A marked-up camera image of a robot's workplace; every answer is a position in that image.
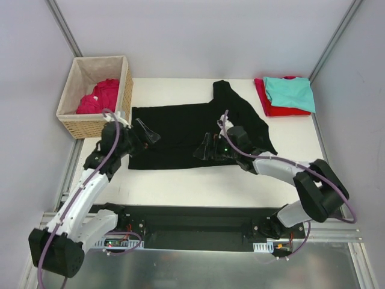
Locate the black daisy print t-shirt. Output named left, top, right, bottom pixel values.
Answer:
left=128, top=80, right=277, bottom=170

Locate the red t-shirt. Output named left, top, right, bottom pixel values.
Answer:
left=254, top=75, right=312, bottom=117

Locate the wicker basket with liner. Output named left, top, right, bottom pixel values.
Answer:
left=56, top=55, right=134, bottom=139

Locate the teal t-shirt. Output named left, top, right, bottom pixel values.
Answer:
left=263, top=76, right=316, bottom=113

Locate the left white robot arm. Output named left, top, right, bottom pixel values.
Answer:
left=28, top=119, right=161, bottom=278

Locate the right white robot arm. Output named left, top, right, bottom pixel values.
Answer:
left=193, top=126, right=350, bottom=240

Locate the pink t-shirt in basket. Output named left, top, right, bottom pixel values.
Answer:
left=76, top=79, right=120, bottom=114

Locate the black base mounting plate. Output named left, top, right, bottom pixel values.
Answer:
left=91, top=204, right=310, bottom=250

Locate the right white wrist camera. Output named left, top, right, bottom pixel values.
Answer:
left=217, top=114, right=233, bottom=137

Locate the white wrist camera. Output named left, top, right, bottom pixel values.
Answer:
left=114, top=111, right=129, bottom=126
left=217, top=114, right=233, bottom=137

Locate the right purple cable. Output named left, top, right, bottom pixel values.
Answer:
left=221, top=110, right=358, bottom=261

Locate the purple cable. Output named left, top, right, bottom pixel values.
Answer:
left=221, top=110, right=358, bottom=261
left=36, top=108, right=142, bottom=288

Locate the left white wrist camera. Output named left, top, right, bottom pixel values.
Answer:
left=114, top=111, right=129, bottom=126

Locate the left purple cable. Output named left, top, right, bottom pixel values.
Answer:
left=36, top=108, right=142, bottom=288

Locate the left white cable duct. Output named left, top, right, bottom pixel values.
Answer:
left=92, top=237, right=144, bottom=250

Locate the white cable duct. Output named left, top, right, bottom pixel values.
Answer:
left=92, top=237, right=144, bottom=250
left=253, top=241, right=274, bottom=253

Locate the right white cable duct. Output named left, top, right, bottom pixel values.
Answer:
left=253, top=241, right=274, bottom=253

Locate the left aluminium frame post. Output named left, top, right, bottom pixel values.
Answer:
left=45, top=0, right=83, bottom=57

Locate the aluminium frame post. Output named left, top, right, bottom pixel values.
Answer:
left=303, top=0, right=365, bottom=91
left=45, top=0, right=83, bottom=57

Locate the right aluminium frame post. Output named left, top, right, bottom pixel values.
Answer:
left=303, top=0, right=365, bottom=91

